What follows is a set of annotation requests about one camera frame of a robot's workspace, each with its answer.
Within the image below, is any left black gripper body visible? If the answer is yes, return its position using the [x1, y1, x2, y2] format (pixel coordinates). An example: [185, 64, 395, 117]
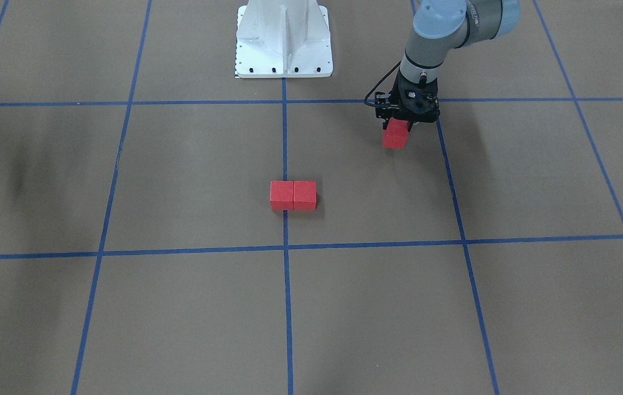
[389, 74, 441, 123]

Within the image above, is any red cube block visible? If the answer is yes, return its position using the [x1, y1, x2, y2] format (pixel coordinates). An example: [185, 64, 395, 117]
[293, 180, 318, 212]
[269, 180, 294, 211]
[382, 119, 410, 150]

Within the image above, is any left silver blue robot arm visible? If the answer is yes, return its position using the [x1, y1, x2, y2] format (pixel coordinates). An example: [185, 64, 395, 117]
[374, 1, 520, 125]

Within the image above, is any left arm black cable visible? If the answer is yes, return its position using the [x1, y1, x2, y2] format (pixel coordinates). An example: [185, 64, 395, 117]
[364, 60, 403, 108]

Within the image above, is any white central pillar mount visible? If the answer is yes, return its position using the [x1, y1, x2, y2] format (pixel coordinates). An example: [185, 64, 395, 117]
[234, 1, 334, 78]

